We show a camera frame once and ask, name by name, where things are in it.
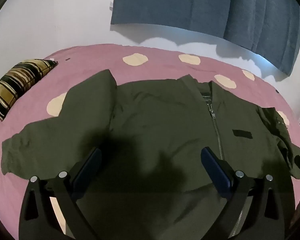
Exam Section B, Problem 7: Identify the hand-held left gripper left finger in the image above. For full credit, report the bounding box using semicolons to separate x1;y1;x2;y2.
18;147;101;240

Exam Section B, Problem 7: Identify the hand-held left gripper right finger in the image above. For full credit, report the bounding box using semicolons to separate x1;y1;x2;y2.
201;147;290;240

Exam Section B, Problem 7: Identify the olive green jacket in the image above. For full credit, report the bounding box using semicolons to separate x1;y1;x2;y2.
1;69;300;240

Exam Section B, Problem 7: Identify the striped brown pillow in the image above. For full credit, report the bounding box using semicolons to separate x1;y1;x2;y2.
0;59;58;122

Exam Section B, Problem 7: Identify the pink dotted bed sheet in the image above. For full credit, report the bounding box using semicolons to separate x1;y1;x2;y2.
0;44;300;240

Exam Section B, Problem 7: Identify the blue curtain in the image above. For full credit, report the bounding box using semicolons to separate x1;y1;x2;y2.
110;0;300;77

